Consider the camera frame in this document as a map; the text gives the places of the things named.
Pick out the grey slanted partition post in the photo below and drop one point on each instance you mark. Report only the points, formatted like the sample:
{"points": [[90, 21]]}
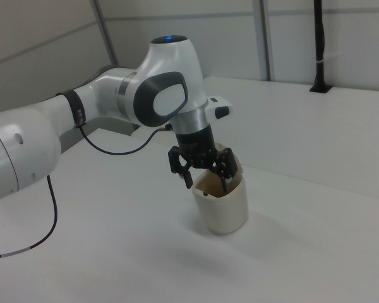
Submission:
{"points": [[105, 31]]}

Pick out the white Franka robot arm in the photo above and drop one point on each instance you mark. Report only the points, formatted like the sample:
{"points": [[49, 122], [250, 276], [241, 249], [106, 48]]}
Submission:
{"points": [[107, 85]]}

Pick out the small white trash can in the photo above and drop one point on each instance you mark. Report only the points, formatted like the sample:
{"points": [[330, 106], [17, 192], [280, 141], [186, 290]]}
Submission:
{"points": [[222, 210]]}

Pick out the black pole with base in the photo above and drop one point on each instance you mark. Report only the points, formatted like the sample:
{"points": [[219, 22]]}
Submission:
{"points": [[319, 47]]}

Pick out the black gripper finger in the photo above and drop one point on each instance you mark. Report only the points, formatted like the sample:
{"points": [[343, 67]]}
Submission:
{"points": [[225, 164], [178, 164]]}

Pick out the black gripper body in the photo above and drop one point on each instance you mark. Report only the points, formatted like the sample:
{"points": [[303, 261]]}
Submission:
{"points": [[194, 139]]}

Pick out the grey upright partition post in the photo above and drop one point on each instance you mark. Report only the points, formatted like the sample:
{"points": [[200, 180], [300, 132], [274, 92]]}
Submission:
{"points": [[266, 41]]}

